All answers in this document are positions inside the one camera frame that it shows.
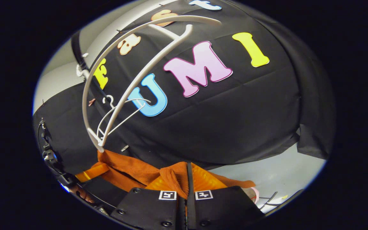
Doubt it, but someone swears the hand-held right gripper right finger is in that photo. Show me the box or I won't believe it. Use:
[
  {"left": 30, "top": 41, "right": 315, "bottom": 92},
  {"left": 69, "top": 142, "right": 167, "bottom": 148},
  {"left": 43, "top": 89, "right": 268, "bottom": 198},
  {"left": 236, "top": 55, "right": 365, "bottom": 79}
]
[{"left": 189, "top": 162, "right": 265, "bottom": 230}]

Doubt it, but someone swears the orange corduroy jacket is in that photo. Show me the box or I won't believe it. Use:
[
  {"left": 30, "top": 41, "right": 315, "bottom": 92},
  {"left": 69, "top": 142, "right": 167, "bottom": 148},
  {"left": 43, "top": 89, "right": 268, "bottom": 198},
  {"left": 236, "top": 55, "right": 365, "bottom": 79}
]
[{"left": 96, "top": 149, "right": 256, "bottom": 200}]

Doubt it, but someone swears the black backdrop cloth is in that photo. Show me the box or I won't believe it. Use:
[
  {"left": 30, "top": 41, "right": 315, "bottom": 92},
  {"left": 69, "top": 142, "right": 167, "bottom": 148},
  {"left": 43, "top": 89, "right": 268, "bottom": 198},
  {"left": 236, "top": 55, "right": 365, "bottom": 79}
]
[{"left": 32, "top": 0, "right": 336, "bottom": 174}]

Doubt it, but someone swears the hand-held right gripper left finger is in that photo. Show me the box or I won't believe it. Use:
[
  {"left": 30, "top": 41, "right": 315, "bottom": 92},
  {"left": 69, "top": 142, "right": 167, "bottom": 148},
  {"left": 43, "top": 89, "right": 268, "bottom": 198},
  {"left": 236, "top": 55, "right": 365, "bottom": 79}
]
[{"left": 111, "top": 162, "right": 190, "bottom": 230}]

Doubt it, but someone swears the white plastic hanger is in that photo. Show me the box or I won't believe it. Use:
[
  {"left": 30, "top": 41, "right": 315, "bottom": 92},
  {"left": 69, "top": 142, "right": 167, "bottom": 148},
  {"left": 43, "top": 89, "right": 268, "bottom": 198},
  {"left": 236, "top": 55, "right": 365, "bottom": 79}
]
[
  {"left": 96, "top": 95, "right": 151, "bottom": 141},
  {"left": 82, "top": 15, "right": 222, "bottom": 153}
]

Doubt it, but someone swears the black clothes rack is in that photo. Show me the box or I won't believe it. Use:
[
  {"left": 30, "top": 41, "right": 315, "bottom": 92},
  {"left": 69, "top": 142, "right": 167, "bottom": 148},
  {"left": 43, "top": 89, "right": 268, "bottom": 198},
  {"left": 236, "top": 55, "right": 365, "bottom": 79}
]
[{"left": 71, "top": 30, "right": 279, "bottom": 210}]

